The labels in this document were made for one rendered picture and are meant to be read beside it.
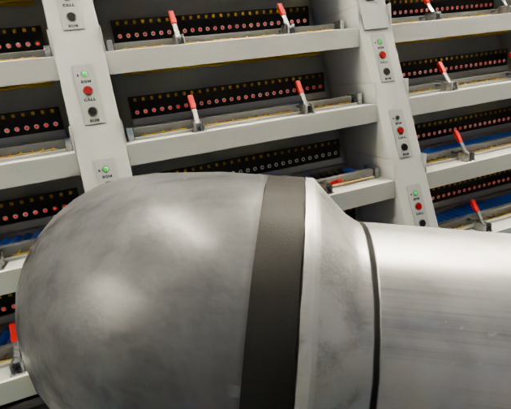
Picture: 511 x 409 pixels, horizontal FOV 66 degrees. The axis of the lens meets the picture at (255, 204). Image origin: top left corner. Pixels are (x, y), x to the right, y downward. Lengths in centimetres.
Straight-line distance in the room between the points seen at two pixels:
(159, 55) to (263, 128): 27
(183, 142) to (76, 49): 28
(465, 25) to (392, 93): 33
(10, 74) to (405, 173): 89
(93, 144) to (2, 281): 30
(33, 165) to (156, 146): 23
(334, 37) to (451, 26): 36
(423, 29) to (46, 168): 98
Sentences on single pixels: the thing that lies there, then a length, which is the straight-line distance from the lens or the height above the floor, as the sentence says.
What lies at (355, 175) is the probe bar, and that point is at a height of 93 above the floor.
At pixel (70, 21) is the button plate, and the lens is 94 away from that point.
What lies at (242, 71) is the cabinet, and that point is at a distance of 116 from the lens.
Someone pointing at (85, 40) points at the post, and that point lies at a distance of 93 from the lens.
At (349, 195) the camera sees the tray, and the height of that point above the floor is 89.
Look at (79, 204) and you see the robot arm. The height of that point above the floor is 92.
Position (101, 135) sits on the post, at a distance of 86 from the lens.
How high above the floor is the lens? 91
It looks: 1 degrees up
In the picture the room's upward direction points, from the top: 13 degrees counter-clockwise
